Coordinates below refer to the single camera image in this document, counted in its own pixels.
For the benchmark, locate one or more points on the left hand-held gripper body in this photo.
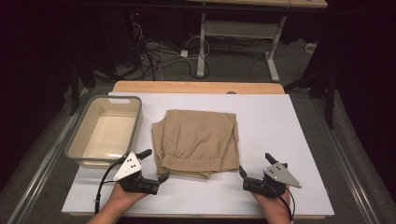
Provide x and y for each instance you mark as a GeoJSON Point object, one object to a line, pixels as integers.
{"type": "Point", "coordinates": [130, 174]}

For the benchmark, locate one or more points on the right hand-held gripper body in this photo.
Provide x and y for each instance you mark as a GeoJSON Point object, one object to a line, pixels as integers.
{"type": "Point", "coordinates": [274, 180]}

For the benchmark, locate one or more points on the tan pants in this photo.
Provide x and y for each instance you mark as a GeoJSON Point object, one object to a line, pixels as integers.
{"type": "Point", "coordinates": [196, 140]}

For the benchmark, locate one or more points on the person's left hand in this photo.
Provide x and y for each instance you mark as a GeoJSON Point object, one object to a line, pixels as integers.
{"type": "Point", "coordinates": [124, 197]}

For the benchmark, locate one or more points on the person's right hand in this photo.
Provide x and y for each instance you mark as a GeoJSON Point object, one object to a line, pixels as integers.
{"type": "Point", "coordinates": [274, 205]}

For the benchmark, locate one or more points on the white table board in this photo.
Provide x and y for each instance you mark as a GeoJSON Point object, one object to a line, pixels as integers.
{"type": "Point", "coordinates": [264, 130]}

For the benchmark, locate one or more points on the wooden table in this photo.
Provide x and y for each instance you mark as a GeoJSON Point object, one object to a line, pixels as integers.
{"type": "Point", "coordinates": [193, 87]}

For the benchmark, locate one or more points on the black stand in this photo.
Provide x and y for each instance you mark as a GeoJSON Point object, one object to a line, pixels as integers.
{"type": "Point", "coordinates": [327, 93]}
{"type": "Point", "coordinates": [77, 84]}

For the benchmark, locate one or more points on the white power adapter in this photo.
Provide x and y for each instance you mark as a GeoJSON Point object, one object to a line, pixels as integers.
{"type": "Point", "coordinates": [184, 53]}

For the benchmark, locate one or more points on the small white floor box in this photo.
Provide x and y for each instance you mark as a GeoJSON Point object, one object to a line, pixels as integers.
{"type": "Point", "coordinates": [310, 47]}

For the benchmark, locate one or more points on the white-framed desk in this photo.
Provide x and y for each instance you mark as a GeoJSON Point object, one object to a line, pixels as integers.
{"type": "Point", "coordinates": [243, 29]}

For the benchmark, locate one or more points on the metal floor rail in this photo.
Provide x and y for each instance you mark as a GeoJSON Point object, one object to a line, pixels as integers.
{"type": "Point", "coordinates": [43, 165]}
{"type": "Point", "coordinates": [348, 168]}

